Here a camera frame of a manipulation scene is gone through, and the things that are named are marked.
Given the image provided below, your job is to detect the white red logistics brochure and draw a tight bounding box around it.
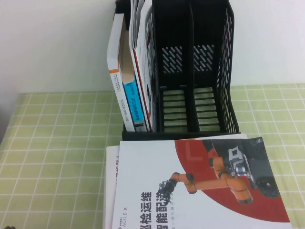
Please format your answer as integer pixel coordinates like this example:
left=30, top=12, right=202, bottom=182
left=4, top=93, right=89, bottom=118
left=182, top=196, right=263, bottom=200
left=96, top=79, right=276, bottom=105
left=131, top=4, right=158, bottom=132

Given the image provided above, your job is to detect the blue spine book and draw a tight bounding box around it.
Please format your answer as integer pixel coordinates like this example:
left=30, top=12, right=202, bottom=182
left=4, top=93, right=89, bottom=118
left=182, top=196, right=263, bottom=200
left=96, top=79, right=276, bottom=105
left=118, top=18, right=148, bottom=133

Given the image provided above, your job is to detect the black plastic book holder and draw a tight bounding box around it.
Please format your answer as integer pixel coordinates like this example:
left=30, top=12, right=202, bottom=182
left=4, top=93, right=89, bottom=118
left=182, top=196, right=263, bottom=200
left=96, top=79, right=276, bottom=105
left=114, top=0, right=243, bottom=141

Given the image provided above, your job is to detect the white book orange band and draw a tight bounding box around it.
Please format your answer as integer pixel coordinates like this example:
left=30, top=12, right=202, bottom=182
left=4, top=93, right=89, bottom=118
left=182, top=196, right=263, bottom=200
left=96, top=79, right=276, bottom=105
left=107, top=13, right=135, bottom=132

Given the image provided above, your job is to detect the green checked tablecloth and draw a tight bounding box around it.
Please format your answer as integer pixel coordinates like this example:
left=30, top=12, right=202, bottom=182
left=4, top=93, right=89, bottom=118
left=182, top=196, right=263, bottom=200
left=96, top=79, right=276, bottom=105
left=0, top=83, right=305, bottom=229

